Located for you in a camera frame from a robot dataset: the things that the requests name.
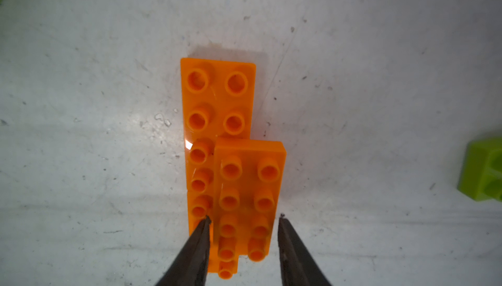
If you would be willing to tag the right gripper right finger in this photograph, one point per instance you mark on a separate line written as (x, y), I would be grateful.
(297, 265)

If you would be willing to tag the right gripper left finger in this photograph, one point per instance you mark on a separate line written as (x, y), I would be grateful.
(190, 267)

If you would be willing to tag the orange lego brick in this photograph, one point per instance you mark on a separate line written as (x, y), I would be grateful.
(217, 101)
(214, 236)
(247, 184)

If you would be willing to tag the orange lego brick bottom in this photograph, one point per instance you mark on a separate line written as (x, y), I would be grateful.
(214, 236)

